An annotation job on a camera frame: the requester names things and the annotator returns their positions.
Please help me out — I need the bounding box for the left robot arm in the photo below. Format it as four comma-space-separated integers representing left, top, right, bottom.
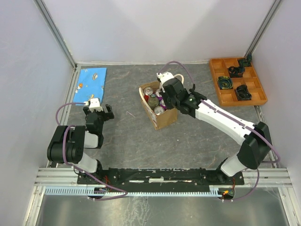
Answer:
47, 104, 114, 184

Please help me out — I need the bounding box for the blue patterned cloth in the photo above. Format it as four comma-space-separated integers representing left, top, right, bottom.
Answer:
73, 67, 107, 103

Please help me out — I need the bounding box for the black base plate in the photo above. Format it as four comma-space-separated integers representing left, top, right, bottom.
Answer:
77, 168, 245, 194

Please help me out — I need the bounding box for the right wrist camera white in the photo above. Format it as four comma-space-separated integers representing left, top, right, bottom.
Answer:
157, 72, 174, 85

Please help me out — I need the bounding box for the rolled green blue sock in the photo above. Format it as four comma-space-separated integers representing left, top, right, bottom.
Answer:
217, 76, 233, 90

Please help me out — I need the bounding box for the corner aluminium post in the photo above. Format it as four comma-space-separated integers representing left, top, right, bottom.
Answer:
34, 0, 77, 68
244, 0, 283, 56

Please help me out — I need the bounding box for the orange compartment tray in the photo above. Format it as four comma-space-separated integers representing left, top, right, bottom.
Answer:
209, 57, 268, 107

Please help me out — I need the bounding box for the purple soda can middle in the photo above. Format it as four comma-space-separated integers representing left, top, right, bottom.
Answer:
160, 99, 166, 110

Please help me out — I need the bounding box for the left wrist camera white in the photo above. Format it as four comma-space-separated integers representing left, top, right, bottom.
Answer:
84, 98, 103, 112

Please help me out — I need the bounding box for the rolled sock corner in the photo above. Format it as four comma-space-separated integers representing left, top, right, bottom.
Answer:
238, 53, 252, 67

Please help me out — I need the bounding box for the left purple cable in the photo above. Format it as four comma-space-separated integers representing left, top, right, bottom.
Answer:
55, 102, 129, 202

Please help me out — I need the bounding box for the left corner aluminium post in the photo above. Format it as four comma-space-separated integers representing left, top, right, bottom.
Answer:
34, 0, 77, 68

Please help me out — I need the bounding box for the right corner aluminium post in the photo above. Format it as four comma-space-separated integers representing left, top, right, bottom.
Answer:
244, 0, 283, 56

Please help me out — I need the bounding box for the purple soda can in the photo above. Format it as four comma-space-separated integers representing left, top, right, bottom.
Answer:
160, 99, 166, 110
155, 89, 162, 99

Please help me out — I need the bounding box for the purple soda can rear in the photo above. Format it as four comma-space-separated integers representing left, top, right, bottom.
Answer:
155, 89, 162, 99

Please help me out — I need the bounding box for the rolled black sock lower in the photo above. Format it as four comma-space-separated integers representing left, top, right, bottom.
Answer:
235, 84, 252, 101

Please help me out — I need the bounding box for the aluminium frame rail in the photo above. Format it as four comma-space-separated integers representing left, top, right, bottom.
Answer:
34, 168, 292, 188

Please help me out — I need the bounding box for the brown paper bag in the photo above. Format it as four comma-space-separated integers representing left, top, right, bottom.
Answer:
138, 81, 178, 130

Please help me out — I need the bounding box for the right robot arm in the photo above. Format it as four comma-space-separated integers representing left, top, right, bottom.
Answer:
160, 78, 273, 184

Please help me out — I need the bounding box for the rolled black sock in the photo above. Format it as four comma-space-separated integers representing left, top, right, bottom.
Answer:
228, 66, 245, 78
235, 84, 252, 101

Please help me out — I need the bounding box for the red soda can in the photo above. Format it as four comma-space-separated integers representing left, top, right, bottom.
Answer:
143, 87, 153, 102

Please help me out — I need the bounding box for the rolled black sock upper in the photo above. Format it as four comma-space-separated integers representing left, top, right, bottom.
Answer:
228, 66, 245, 78

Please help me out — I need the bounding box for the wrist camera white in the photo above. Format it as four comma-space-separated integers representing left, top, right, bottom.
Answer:
157, 72, 174, 85
84, 98, 103, 112

